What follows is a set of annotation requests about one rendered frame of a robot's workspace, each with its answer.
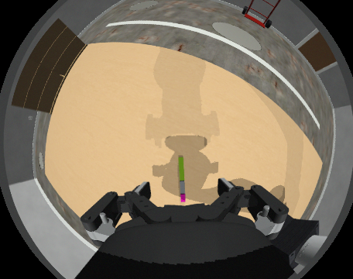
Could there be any lime green rod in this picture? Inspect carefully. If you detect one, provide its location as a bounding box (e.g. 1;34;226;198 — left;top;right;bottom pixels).
179;157;184;181

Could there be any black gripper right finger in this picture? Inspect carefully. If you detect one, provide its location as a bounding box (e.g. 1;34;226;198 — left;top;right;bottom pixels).
197;178;289;240

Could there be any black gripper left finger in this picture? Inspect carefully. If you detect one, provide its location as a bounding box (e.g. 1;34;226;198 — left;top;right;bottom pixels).
81;181;172;246

